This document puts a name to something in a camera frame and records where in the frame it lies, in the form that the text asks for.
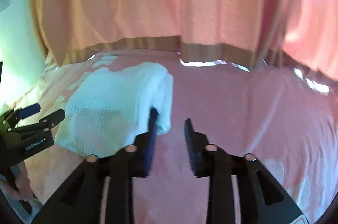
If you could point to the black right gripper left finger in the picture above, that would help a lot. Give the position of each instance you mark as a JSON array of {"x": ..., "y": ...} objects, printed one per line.
[{"x": 100, "y": 190}]

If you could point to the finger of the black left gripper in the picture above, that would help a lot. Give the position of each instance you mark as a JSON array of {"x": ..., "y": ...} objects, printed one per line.
[
  {"x": 46, "y": 122},
  {"x": 23, "y": 113}
]

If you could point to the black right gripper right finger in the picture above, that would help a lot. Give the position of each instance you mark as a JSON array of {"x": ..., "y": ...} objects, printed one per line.
[{"x": 240, "y": 188}]

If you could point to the white knitted sweater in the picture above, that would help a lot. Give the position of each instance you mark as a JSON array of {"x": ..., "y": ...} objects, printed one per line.
[{"x": 109, "y": 109}]

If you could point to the person's left hand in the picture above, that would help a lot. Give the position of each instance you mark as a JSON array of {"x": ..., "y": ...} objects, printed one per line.
[{"x": 24, "y": 191}]

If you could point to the pink bow-print bed blanket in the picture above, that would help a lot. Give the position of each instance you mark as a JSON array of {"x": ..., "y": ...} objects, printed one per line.
[{"x": 270, "y": 112}]

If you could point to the pink curtain with brown hem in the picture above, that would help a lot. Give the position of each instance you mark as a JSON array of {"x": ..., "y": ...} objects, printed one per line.
[{"x": 298, "y": 33}]

